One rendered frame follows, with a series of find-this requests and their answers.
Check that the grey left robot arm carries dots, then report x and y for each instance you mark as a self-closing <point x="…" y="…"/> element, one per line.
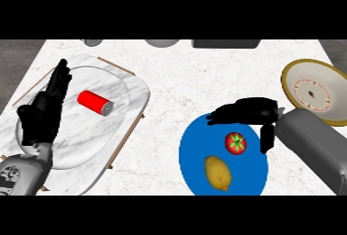
<point x="21" y="173"/>

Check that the grey rounded object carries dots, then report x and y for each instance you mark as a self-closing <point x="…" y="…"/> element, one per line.
<point x="163" y="42"/>

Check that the white bowl with yellow rim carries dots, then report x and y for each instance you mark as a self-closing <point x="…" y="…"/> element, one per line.
<point x="316" y="91"/>

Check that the small grey round object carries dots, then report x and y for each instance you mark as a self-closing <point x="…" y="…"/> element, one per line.
<point x="92" y="42"/>

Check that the clear glass bowl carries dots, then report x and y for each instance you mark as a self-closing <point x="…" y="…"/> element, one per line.
<point x="91" y="134"/>

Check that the white marble tray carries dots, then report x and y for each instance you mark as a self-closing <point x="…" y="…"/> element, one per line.
<point x="122" y="122"/>

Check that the red can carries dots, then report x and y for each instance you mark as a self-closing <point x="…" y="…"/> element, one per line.
<point x="95" y="102"/>

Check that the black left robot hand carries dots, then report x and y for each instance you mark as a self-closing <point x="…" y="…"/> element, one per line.
<point x="43" y="113"/>

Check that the red tomato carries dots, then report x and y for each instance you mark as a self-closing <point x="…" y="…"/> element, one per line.
<point x="235" y="143"/>

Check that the blue plate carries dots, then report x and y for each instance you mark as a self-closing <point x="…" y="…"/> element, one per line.
<point x="218" y="180"/>

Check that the dark grey rectangular appliance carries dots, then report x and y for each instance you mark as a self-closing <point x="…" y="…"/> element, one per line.
<point x="226" y="43"/>

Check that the yellow lemon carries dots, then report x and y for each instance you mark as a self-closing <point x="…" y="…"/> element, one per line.
<point x="218" y="173"/>

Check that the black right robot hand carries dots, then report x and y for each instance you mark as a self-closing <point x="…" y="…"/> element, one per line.
<point x="246" y="111"/>

